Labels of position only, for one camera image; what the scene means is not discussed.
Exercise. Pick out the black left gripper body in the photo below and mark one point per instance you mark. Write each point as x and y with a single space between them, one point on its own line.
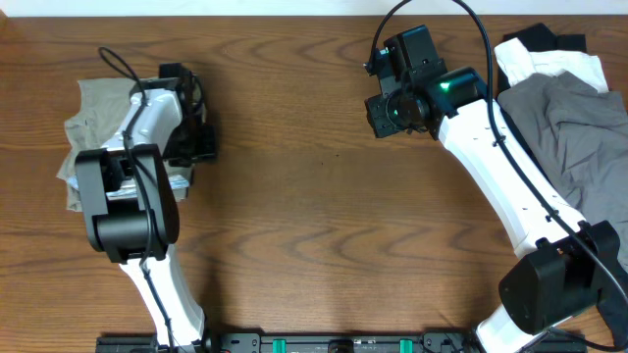
202 142

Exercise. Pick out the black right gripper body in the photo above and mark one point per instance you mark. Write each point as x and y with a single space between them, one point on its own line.
391 115

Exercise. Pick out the khaki grey shorts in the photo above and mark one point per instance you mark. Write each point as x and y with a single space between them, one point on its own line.
107 106

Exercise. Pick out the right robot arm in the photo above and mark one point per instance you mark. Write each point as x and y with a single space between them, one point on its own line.
565 265

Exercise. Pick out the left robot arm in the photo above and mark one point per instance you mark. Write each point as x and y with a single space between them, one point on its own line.
130 210

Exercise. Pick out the white shirt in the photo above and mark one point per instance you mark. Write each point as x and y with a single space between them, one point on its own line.
518 63

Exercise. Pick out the dark grey garment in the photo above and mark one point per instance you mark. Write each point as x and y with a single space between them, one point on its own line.
579 138

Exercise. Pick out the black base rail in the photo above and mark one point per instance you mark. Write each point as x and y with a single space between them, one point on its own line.
249 342

